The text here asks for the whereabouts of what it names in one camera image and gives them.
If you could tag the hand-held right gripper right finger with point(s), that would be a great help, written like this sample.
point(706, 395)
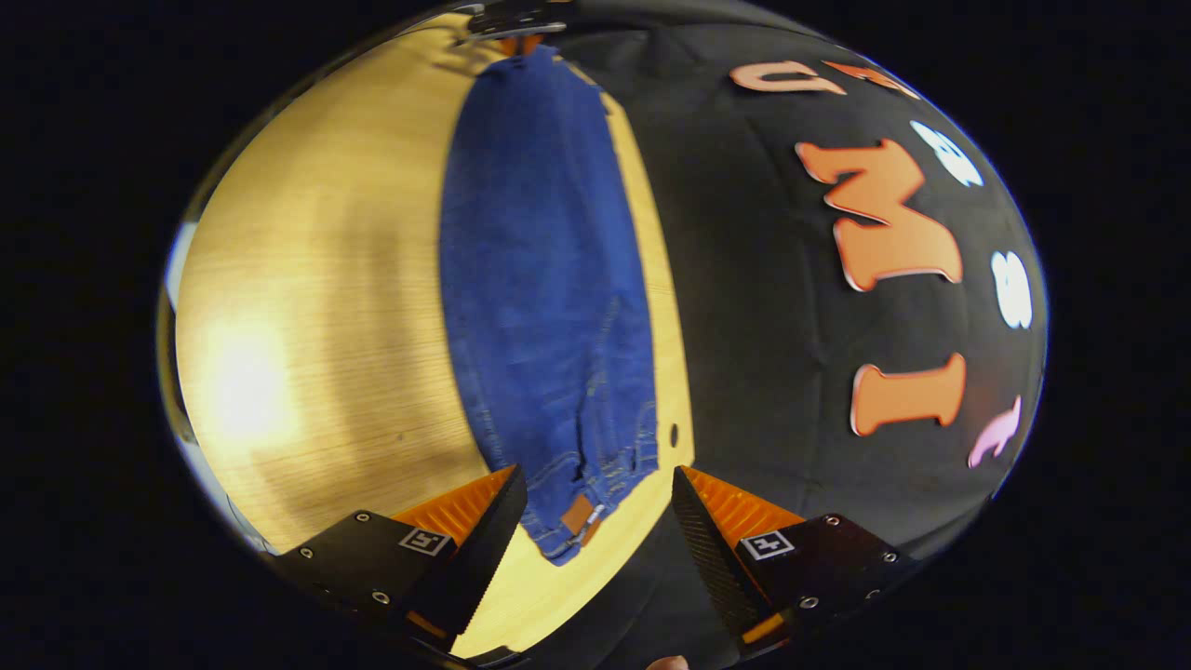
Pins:
point(712, 558)

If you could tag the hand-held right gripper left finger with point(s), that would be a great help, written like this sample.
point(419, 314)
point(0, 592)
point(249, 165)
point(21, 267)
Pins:
point(484, 558)

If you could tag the black backdrop cloth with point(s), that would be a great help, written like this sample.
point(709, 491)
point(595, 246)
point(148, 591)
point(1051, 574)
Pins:
point(763, 326)

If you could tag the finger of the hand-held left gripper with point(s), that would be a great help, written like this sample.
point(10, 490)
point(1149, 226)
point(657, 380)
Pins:
point(521, 45)

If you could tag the blue denim jeans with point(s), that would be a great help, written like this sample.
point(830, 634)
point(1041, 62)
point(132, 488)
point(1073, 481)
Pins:
point(540, 279)

